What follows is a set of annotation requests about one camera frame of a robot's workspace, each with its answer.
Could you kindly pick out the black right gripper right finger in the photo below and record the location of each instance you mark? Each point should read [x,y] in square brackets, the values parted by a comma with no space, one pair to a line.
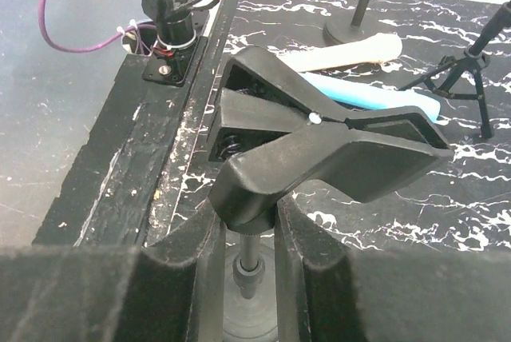
[399,298]

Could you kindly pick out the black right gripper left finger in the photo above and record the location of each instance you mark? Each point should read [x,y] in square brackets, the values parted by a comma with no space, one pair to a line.
[171,291]

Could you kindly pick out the black round-base clamp stand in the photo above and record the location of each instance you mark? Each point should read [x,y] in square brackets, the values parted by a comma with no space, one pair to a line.
[271,132]

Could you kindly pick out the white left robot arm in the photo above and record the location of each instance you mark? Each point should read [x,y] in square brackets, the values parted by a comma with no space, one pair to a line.
[177,33]

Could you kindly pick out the black left clamp stand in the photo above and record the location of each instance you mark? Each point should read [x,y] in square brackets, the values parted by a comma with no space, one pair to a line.
[346,27]

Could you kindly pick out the blue toy microphone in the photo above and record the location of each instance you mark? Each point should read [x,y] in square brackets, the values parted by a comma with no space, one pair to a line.
[371,97]

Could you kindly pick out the pink toy microphone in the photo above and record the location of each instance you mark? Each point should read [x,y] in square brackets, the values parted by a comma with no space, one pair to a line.
[377,49]

